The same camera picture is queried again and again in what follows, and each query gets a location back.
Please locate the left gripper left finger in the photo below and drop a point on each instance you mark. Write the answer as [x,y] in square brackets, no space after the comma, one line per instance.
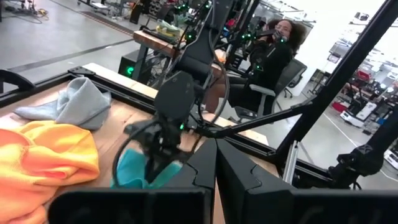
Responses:
[140,205]

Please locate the person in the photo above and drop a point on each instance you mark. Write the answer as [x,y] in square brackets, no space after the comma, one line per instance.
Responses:
[270,62]

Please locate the grey microfiber towel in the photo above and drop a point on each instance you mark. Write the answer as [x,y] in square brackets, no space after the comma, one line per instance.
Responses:
[81,102]

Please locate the grey office chair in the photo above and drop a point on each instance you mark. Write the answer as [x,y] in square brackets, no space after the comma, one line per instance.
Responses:
[292,74]

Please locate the silver aluminium extrusion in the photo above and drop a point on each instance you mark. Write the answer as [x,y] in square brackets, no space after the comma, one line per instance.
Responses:
[291,161]

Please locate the black computer tower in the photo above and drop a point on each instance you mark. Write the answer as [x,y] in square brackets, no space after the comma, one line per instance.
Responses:
[129,70]

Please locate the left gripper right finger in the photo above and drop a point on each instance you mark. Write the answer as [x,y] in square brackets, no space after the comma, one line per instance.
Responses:
[311,208]

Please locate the background wooden desk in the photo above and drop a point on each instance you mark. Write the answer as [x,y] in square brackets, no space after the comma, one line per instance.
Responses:
[149,39]

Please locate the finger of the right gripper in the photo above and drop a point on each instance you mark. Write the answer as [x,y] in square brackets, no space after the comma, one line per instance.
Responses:
[152,168]
[164,165]

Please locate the teal microfiber towel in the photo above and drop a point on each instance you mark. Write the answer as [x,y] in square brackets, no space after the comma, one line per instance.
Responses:
[130,171]

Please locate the black frame clamp bracket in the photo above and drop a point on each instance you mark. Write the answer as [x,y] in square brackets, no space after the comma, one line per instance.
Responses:
[15,76]

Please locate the orange microfiber towel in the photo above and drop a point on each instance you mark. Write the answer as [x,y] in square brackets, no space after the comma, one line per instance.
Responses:
[46,161]

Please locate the black aluminium rig frame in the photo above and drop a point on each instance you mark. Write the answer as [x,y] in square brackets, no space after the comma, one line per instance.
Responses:
[342,71]

